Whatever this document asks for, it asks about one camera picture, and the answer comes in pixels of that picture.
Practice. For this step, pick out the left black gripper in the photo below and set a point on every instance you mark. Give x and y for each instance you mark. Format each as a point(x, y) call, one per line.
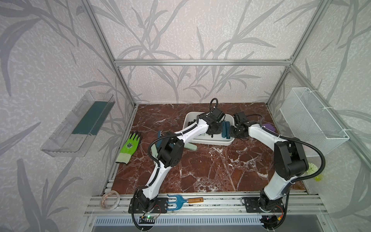
point(220, 125)

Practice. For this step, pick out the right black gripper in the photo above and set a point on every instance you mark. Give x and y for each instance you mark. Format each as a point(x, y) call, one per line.
point(231, 134)

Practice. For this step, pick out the white rectangular storage box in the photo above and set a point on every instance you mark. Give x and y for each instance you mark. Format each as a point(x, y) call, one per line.
point(204, 138)

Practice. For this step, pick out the mint pruning pliers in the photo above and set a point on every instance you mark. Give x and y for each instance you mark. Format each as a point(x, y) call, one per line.
point(154, 151)
point(191, 147)

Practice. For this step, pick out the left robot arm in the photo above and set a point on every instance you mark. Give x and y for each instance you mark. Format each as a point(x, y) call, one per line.
point(167, 152)

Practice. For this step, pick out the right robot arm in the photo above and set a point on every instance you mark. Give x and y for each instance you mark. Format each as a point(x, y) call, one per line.
point(289, 161)

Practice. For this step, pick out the open teal pruning pliers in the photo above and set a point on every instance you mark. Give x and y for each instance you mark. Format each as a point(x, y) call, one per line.
point(158, 135)

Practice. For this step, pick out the purple pink silicone spatula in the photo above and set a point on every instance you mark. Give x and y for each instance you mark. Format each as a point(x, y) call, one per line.
point(269, 127)

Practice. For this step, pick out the potted artificial flower plant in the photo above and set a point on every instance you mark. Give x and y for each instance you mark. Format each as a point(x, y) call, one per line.
point(313, 169)

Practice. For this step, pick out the green gardening glove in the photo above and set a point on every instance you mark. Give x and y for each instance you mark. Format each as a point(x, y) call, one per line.
point(129, 148)

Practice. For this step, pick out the blue garden hand fork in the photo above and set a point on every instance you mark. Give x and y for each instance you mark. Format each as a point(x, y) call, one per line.
point(180, 201)

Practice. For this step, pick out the white wire mesh basket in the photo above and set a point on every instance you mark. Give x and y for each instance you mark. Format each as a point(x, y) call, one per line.
point(311, 122)

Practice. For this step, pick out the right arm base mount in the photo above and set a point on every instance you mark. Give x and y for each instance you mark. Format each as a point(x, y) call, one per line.
point(262, 205)

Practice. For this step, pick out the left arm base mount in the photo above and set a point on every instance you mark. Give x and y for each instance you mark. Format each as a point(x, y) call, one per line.
point(157, 205)

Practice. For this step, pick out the clear plastic wall shelf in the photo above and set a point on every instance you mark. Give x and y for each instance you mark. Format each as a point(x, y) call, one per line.
point(77, 132)

